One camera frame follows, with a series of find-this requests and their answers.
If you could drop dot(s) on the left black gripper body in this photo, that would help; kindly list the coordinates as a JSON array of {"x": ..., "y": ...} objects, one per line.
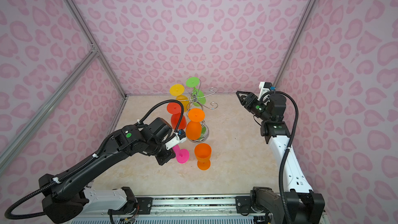
[{"x": 165, "y": 155}]

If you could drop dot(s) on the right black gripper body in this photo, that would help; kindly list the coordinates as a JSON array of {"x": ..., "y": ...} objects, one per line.
[{"x": 259, "y": 109}]

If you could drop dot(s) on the pink wine glass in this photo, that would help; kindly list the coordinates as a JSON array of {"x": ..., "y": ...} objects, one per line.
[{"x": 182, "y": 155}]

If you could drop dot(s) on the orange wine glass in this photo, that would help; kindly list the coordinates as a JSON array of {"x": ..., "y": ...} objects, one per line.
[
  {"x": 203, "y": 154},
  {"x": 194, "y": 127}
]

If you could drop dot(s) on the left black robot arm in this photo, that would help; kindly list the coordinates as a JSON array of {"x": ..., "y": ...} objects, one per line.
[{"x": 64, "y": 196}]

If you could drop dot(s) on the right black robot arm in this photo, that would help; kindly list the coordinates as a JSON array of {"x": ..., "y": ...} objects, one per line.
[{"x": 296, "y": 202}]

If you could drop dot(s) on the green wine glass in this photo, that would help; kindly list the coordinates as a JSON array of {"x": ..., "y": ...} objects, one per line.
[{"x": 197, "y": 95}]

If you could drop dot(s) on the red wine glass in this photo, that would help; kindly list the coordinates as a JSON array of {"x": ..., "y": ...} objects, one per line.
[{"x": 175, "y": 110}]

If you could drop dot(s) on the yellow wine glass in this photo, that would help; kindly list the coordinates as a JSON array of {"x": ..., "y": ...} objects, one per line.
[{"x": 177, "y": 90}]

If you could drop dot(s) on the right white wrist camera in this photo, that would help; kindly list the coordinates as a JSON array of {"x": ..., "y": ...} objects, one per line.
[{"x": 264, "y": 88}]

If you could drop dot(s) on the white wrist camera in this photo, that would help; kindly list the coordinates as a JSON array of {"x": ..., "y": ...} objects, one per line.
[
  {"x": 177, "y": 138},
  {"x": 264, "y": 88}
]

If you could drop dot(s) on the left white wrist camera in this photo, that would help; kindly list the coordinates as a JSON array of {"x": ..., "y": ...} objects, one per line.
[{"x": 177, "y": 138}]

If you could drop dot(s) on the chrome wire glass rack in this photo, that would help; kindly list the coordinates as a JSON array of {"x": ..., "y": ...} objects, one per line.
[{"x": 213, "y": 105}]

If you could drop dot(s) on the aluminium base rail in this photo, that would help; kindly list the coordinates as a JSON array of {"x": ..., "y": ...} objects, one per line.
[{"x": 185, "y": 209}]

